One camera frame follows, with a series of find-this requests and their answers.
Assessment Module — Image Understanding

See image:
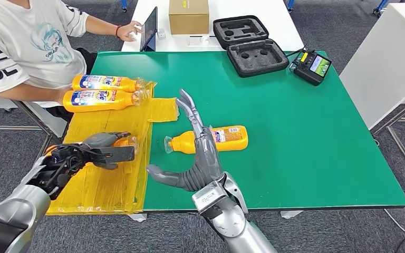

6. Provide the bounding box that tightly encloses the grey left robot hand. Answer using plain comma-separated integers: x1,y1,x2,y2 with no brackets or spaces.
82,131,132,149

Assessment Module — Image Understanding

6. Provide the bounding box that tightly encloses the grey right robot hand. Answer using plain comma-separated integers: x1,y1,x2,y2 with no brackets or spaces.
146,89,225,192

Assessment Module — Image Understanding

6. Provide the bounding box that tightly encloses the person's left hand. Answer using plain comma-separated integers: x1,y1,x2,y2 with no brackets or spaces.
117,21,144,43

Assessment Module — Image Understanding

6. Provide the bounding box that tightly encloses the orange detergent bottle clear cap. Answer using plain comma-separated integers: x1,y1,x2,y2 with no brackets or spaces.
72,74,147,94
45,135,140,157
62,89,142,113
164,125,248,155

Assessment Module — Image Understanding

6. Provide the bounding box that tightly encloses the black tablet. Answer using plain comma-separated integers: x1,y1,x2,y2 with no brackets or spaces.
140,6,158,52

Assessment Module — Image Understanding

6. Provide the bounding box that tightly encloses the yellow taped cardboard sheet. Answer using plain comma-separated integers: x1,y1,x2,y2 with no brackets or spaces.
45,81,180,216

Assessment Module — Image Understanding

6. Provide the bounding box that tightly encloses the brown cardboard box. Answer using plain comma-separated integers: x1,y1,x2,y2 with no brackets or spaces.
169,0,210,35

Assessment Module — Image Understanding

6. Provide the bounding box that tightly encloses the clear plastic holder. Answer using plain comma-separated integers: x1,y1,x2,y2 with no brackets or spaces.
188,35,219,48

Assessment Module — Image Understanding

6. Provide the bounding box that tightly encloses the green table mat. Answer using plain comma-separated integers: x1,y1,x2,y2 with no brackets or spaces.
91,51,405,212

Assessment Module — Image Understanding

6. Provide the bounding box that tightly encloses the person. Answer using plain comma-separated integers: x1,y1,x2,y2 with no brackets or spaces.
0,0,144,110

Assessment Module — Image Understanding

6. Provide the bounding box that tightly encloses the black foam-lined case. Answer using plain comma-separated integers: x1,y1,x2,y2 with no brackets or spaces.
213,15,290,78

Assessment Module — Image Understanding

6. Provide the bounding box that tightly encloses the black remote controller with screen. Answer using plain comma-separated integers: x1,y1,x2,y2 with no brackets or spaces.
290,49,332,87

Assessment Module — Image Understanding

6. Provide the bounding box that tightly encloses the white side table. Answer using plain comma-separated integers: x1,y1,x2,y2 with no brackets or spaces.
339,3,405,193

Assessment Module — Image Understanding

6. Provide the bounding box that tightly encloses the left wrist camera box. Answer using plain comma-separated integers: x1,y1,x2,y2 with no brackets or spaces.
90,145,136,165

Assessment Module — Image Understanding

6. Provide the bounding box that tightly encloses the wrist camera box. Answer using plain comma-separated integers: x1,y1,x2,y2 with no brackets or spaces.
191,180,240,220
90,145,136,165

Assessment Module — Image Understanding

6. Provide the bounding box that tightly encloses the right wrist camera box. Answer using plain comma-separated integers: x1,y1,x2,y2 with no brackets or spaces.
191,180,240,220

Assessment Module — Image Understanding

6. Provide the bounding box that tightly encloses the black controller cable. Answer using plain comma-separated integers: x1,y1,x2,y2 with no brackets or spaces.
284,48,305,60

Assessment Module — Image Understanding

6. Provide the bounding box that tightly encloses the white floor cable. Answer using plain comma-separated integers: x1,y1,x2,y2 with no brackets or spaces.
384,209,405,241

